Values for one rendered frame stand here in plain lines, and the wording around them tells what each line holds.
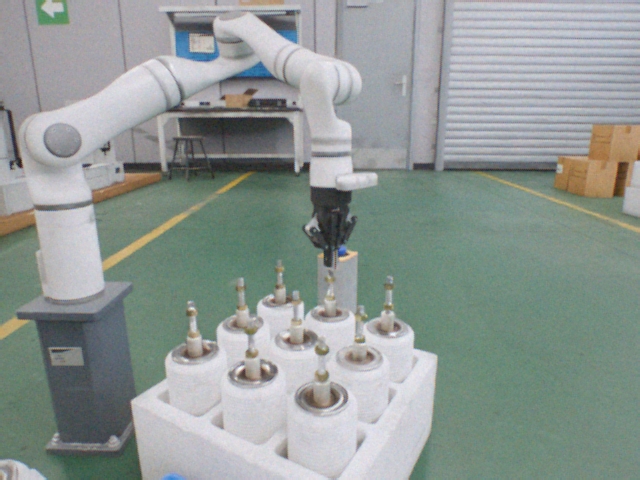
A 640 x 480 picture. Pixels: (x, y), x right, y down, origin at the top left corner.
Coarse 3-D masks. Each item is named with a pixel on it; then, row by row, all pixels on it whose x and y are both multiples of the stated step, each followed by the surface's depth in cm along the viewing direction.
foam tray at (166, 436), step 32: (416, 352) 82; (160, 384) 72; (416, 384) 72; (160, 416) 65; (192, 416) 64; (384, 416) 64; (416, 416) 73; (160, 448) 67; (192, 448) 62; (224, 448) 58; (256, 448) 58; (384, 448) 59; (416, 448) 77
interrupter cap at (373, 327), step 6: (378, 318) 80; (396, 318) 80; (372, 324) 78; (378, 324) 78; (396, 324) 78; (402, 324) 78; (372, 330) 76; (378, 330) 76; (396, 330) 76; (402, 330) 76; (378, 336) 74; (384, 336) 74; (390, 336) 73; (396, 336) 74; (402, 336) 74
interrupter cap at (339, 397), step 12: (312, 384) 60; (336, 384) 60; (300, 396) 57; (312, 396) 58; (336, 396) 58; (348, 396) 57; (300, 408) 55; (312, 408) 55; (324, 408) 55; (336, 408) 55
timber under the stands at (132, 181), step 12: (132, 180) 400; (144, 180) 417; (156, 180) 446; (96, 192) 333; (108, 192) 349; (120, 192) 370; (0, 216) 248; (12, 216) 248; (24, 216) 252; (0, 228) 234; (12, 228) 243
